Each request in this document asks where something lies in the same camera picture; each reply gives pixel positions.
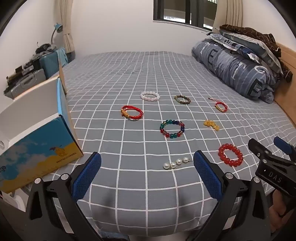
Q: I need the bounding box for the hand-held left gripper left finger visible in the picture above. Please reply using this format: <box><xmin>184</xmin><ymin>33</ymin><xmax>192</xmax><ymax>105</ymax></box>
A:
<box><xmin>24</xmin><ymin>152</ymin><xmax>102</xmax><ymax>241</ymax></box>

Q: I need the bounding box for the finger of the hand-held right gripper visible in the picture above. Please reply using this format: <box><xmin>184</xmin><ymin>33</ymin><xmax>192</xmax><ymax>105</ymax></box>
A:
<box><xmin>273</xmin><ymin>136</ymin><xmax>296</xmax><ymax>161</ymax></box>
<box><xmin>248</xmin><ymin>138</ymin><xmax>270</xmax><ymax>161</ymax></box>

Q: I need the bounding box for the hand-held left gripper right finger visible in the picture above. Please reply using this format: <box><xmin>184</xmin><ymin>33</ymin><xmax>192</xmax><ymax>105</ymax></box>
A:
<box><xmin>193</xmin><ymin>150</ymin><xmax>275</xmax><ymax>241</ymax></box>

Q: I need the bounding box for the small red cord bracelet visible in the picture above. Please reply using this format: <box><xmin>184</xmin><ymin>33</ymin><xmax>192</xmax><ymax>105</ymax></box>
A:
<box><xmin>208</xmin><ymin>98</ymin><xmax>228</xmax><ymax>113</ymax></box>

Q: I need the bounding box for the multicoloured glass bead bracelet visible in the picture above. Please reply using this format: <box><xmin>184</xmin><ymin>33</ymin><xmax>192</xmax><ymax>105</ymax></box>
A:
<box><xmin>159</xmin><ymin>119</ymin><xmax>185</xmax><ymax>139</ymax></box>

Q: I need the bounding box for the person's right hand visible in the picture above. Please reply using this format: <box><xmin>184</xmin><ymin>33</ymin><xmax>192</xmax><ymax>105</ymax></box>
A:
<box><xmin>269</xmin><ymin>189</ymin><xmax>290</xmax><ymax>220</ymax></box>

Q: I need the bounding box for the wooden headboard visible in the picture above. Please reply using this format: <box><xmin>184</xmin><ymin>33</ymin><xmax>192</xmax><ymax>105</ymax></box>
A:
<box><xmin>273</xmin><ymin>42</ymin><xmax>296</xmax><ymax>128</ymax></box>

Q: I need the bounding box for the white pearl strand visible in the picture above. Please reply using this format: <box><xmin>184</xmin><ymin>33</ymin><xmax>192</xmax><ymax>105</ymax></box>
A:
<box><xmin>163</xmin><ymin>157</ymin><xmax>193</xmax><ymax>170</ymax></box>

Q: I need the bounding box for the printed blue yellow cardboard box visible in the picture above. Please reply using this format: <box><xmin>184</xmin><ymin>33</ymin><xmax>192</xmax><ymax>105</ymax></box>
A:
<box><xmin>0</xmin><ymin>58</ymin><xmax>84</xmax><ymax>194</ymax></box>

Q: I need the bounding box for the folded grey lettered quilt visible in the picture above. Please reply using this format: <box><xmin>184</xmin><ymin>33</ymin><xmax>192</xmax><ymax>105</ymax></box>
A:
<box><xmin>191</xmin><ymin>38</ymin><xmax>284</xmax><ymax>103</ymax></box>

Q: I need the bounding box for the navy patterned pillow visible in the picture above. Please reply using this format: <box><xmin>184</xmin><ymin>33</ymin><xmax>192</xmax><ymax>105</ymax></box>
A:
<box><xmin>209</xmin><ymin>32</ymin><xmax>284</xmax><ymax>75</ymax></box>

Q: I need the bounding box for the grey suitcase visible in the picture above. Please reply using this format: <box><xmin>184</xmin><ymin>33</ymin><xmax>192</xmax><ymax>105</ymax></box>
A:
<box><xmin>3</xmin><ymin>68</ymin><xmax>47</xmax><ymax>100</ymax></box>

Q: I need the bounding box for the teal suitcase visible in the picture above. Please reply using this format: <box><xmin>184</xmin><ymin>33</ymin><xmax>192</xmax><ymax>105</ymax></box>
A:
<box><xmin>39</xmin><ymin>47</ymin><xmax>68</xmax><ymax>79</ymax></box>

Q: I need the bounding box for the grey checked bed sheet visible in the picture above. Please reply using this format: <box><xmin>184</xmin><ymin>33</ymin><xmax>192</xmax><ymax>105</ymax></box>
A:
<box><xmin>14</xmin><ymin>51</ymin><xmax>296</xmax><ymax>237</ymax></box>

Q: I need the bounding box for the teal cloth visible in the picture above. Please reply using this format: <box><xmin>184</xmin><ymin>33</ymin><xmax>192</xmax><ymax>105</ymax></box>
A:
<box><xmin>57</xmin><ymin>47</ymin><xmax>68</xmax><ymax>66</ymax></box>

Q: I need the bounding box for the beige curtain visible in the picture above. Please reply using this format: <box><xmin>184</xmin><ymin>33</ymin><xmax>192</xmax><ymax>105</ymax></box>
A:
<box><xmin>57</xmin><ymin>0</ymin><xmax>77</xmax><ymax>59</ymax></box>
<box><xmin>211</xmin><ymin>0</ymin><xmax>243</xmax><ymax>34</ymax></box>

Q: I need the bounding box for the blue desk lamp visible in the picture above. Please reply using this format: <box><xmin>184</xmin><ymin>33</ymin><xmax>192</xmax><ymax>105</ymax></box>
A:
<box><xmin>50</xmin><ymin>23</ymin><xmax>64</xmax><ymax>47</ymax></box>

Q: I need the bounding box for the dark framed window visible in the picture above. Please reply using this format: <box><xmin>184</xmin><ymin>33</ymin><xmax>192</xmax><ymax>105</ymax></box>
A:
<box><xmin>153</xmin><ymin>0</ymin><xmax>218</xmax><ymax>30</ymax></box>

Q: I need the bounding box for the red bead bracelet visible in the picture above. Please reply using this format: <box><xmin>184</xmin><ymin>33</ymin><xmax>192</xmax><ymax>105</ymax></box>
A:
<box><xmin>218</xmin><ymin>143</ymin><xmax>244</xmax><ymax>167</ymax></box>

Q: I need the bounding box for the yellow bead bracelet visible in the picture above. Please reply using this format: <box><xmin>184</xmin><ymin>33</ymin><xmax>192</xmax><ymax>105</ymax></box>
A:
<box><xmin>203</xmin><ymin>120</ymin><xmax>220</xmax><ymax>131</ymax></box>

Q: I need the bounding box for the large red cord bracelet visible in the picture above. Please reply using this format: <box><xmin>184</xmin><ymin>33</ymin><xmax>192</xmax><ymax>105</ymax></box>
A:
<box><xmin>120</xmin><ymin>105</ymin><xmax>144</xmax><ymax>121</ymax></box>

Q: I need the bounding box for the brown wooden bead bracelet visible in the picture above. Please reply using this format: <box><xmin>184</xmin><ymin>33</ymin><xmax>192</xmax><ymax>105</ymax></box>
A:
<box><xmin>174</xmin><ymin>95</ymin><xmax>191</xmax><ymax>105</ymax></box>

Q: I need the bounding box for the white bead bracelet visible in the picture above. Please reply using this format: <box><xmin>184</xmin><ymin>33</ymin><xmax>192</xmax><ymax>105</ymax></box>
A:
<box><xmin>140</xmin><ymin>91</ymin><xmax>160</xmax><ymax>101</ymax></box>

